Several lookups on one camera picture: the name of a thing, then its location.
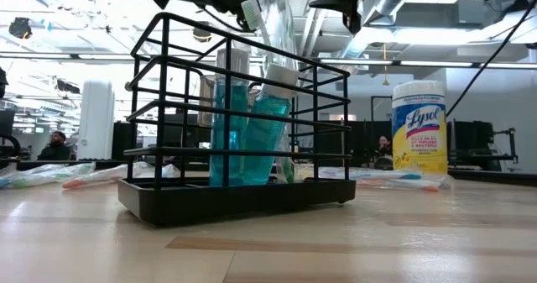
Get blue mouthwash bottle white cap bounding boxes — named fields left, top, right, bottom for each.
left=209, top=47, right=251, bottom=187
left=241, top=63, right=301, bottom=186

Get blue white toothbrush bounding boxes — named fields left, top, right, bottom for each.
left=0, top=171, right=47, bottom=191
left=318, top=167, right=423, bottom=181

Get black wire caddy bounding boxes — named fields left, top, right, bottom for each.
left=117, top=12, right=357, bottom=228

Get black ceiling lamp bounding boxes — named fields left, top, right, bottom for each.
left=8, top=17, right=34, bottom=40
left=191, top=20, right=213, bottom=45

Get yellow hanging pendant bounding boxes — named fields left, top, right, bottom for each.
left=380, top=43, right=390, bottom=86

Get black office partition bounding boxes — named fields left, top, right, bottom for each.
left=350, top=120, right=394, bottom=170

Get yellow Lysol wipes canister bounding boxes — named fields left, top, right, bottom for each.
left=390, top=80, right=449, bottom=175

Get white round column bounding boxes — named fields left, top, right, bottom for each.
left=76, top=79, right=117, bottom=161

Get black office monitors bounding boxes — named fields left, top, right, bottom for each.
left=446, top=121, right=496, bottom=170

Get seated person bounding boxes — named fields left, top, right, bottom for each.
left=36, top=130, right=72, bottom=161

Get black hanging cable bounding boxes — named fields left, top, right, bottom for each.
left=446, top=0, right=537, bottom=119

